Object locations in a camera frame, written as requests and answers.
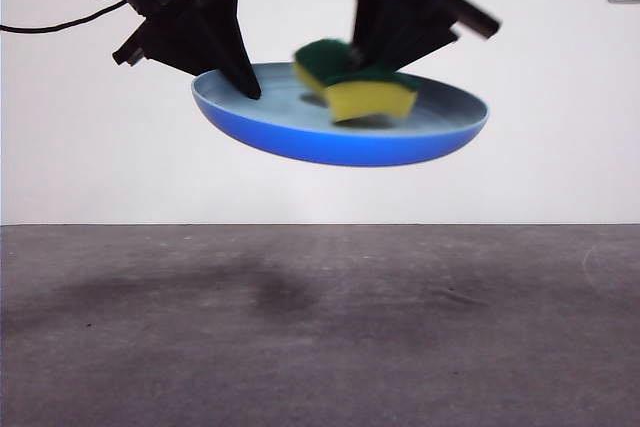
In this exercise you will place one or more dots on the blue round plate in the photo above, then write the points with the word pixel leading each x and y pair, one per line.
pixel 350 147

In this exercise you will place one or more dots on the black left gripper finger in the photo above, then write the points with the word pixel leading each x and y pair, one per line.
pixel 175 44
pixel 235 47

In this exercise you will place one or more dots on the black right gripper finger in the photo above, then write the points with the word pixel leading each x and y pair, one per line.
pixel 362 17
pixel 415 34

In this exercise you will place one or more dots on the yellow sponge with green pad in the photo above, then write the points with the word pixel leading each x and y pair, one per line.
pixel 370 99

